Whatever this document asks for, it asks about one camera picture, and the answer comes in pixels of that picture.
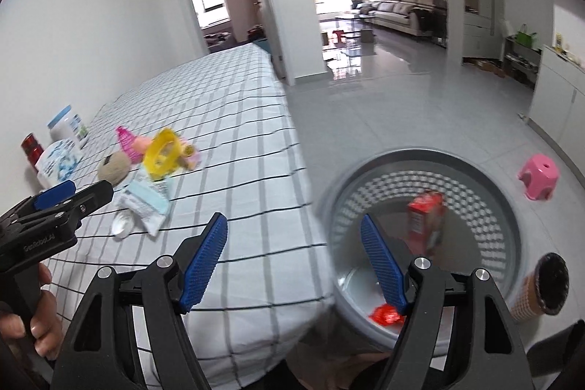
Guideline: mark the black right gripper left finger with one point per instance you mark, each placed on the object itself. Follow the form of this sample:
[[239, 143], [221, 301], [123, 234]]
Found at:
[[100, 348]]

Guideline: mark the white blue canister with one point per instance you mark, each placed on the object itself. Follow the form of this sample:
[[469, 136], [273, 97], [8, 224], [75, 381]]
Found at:
[[68, 125]]

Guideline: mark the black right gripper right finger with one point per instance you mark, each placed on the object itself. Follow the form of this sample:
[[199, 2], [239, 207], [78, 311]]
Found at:
[[458, 332]]

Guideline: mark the left human hand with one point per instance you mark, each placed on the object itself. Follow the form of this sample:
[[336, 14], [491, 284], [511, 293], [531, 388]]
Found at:
[[45, 326]]

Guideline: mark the brown paper cup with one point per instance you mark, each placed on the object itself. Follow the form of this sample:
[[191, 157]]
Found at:
[[544, 291]]

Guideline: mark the small white round lid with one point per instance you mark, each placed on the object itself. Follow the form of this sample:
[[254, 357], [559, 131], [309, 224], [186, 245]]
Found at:
[[122, 224]]

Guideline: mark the pink plastic stool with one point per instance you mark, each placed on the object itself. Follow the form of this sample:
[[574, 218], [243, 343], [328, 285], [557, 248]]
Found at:
[[540, 175]]

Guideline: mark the pink cone wrapper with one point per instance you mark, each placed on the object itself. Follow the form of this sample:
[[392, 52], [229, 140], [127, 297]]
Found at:
[[133, 146]]

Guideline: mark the red plastic bag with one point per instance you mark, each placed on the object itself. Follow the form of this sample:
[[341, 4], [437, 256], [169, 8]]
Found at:
[[386, 315]]

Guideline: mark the light blue wipes packet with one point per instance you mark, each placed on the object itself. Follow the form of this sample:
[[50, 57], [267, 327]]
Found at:
[[148, 201]]

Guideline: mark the grey perforated trash bin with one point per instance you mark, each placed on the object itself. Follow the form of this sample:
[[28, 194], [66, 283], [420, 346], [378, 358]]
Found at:
[[481, 228]]

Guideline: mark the red cardboard toothpaste box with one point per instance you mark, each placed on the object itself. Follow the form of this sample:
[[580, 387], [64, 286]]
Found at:
[[426, 217]]

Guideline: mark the grey sofa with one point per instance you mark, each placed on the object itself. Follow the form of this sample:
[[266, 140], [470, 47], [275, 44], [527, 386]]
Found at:
[[418, 18]]

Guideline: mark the checkered white bed sheet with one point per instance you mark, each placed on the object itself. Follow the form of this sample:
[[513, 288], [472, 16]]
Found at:
[[273, 280]]

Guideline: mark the beige round plush ball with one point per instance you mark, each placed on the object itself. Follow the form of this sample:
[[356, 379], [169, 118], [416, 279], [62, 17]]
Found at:
[[114, 168]]

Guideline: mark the red can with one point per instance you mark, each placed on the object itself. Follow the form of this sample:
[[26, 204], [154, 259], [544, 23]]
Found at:
[[33, 150]]

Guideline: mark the grey long counter cabinet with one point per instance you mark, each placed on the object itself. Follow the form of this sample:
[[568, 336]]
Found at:
[[557, 108]]

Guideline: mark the white blue printed pouch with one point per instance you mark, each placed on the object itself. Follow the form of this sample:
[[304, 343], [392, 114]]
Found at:
[[58, 163]]

